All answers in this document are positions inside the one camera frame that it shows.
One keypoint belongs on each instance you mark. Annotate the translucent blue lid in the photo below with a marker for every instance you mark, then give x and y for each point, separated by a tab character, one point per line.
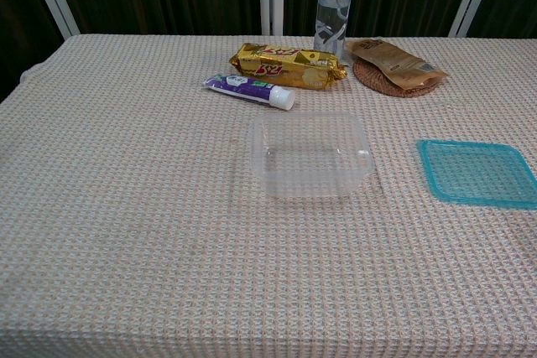
478	171

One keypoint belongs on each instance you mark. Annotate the clear plastic container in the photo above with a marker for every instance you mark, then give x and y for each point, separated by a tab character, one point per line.
310	157

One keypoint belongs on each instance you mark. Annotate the purple white toothpaste tube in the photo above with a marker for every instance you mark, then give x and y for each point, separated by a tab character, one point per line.
247	89

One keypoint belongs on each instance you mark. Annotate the gold biscuit pack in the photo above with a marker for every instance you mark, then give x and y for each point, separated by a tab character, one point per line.
289	66

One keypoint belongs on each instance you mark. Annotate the beige waffle-weave tablecloth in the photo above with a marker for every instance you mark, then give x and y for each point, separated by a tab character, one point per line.
168	228

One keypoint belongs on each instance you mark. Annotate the round woven brown coaster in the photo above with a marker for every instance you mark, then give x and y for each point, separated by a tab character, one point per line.
373	81

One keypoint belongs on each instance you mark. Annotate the clear plastic water bottle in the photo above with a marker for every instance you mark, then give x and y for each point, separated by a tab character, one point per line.
333	14

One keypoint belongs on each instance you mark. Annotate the brown kraft snack pouch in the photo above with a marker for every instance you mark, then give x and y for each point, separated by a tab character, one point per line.
394	60

